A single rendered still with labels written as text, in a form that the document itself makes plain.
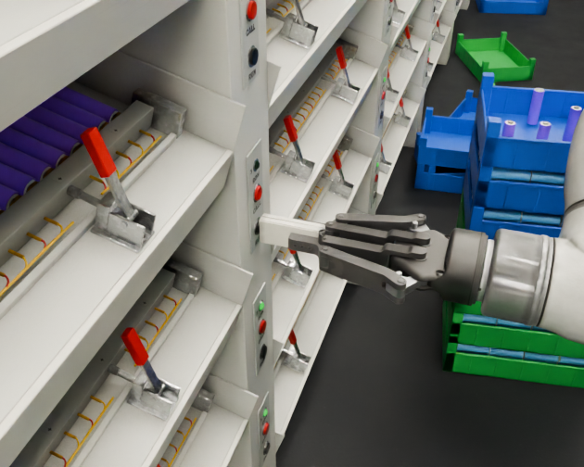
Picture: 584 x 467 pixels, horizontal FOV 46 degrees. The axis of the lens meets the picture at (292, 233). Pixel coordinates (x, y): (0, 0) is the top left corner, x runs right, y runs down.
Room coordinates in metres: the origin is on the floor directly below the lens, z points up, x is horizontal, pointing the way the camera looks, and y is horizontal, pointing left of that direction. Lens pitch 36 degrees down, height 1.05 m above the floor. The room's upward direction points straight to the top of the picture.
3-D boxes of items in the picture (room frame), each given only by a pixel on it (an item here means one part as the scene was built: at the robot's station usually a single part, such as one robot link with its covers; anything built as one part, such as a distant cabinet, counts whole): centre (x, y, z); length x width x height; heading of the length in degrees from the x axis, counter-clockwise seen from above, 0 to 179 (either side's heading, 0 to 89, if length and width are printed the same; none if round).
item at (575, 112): (1.05, -0.47, 0.52); 0.02 x 0.02 x 0.06
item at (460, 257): (0.55, -0.15, 0.61); 0.09 x 0.08 x 0.07; 72
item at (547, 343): (1.04, -0.47, 0.12); 0.30 x 0.20 x 0.08; 80
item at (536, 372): (1.04, -0.47, 0.04); 0.30 x 0.20 x 0.08; 80
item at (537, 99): (1.11, -0.43, 0.52); 0.02 x 0.02 x 0.06
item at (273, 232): (0.60, 0.00, 0.61); 0.07 x 0.01 x 0.03; 72
